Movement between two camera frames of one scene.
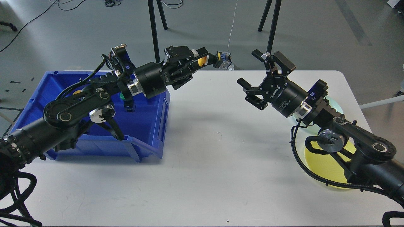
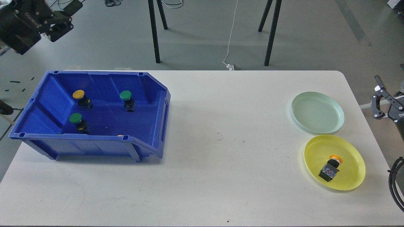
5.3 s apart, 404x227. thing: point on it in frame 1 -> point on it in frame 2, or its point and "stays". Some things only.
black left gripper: [153, 78] -> [22, 22]
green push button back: [129, 106] stays
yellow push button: [202, 60] -> [329, 170]
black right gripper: [285, 95] -> [395, 113]
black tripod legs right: [274, 23] stays
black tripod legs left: [154, 37] stays
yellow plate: [326, 166] stays
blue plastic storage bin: [144, 129] stays
